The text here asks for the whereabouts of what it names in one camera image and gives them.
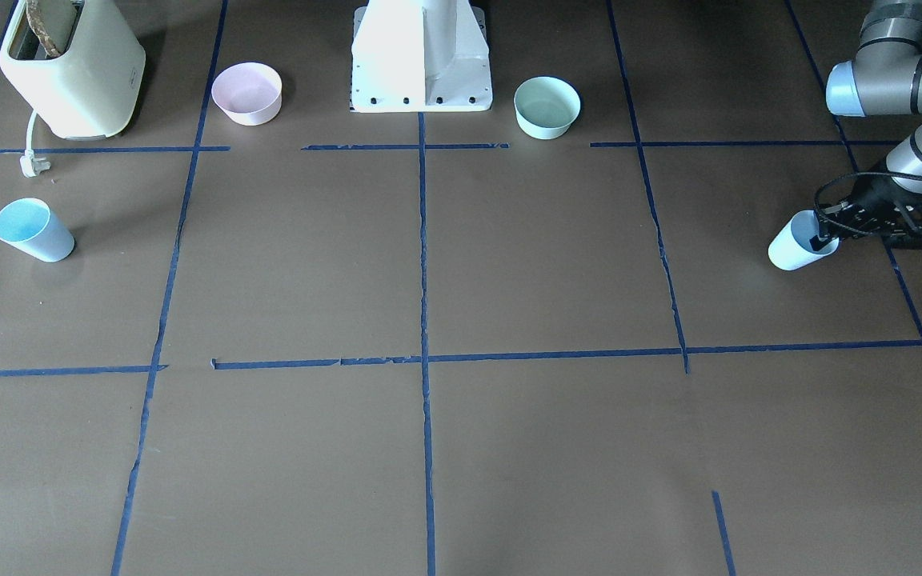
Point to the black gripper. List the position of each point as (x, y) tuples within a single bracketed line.
[(869, 197)]

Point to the blue cup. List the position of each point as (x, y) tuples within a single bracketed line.
[(30, 226), (790, 248)]

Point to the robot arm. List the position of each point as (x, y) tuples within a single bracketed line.
[(884, 77)]

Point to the green bowl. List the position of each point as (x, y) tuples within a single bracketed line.
[(545, 107)]

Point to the pink bowl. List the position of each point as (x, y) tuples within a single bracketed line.
[(249, 93)]

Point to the cream toaster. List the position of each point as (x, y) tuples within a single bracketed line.
[(89, 92)]

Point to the toast slice in toaster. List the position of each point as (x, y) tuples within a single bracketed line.
[(53, 23)]

